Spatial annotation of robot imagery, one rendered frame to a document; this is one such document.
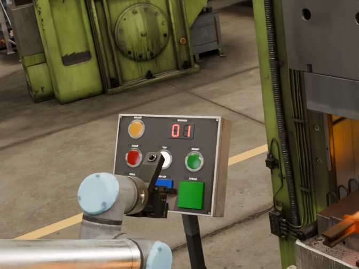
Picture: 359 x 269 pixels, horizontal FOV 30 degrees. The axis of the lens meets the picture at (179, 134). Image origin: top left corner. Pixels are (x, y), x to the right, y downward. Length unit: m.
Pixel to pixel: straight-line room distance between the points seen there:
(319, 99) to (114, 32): 4.76
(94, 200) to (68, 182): 3.18
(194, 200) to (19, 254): 0.82
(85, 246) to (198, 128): 0.73
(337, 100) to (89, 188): 0.60
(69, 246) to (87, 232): 0.25
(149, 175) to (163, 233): 2.14
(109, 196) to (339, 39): 0.61
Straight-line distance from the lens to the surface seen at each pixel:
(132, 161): 1.98
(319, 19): 1.55
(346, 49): 1.52
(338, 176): 1.91
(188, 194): 1.88
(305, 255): 1.78
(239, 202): 3.97
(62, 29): 6.27
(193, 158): 1.89
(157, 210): 1.65
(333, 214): 1.75
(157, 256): 1.39
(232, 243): 3.58
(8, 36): 8.95
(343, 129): 1.88
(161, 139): 1.94
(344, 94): 1.56
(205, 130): 1.88
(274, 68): 1.87
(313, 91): 1.62
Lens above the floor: 1.85
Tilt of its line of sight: 21 degrees down
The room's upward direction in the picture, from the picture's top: 10 degrees counter-clockwise
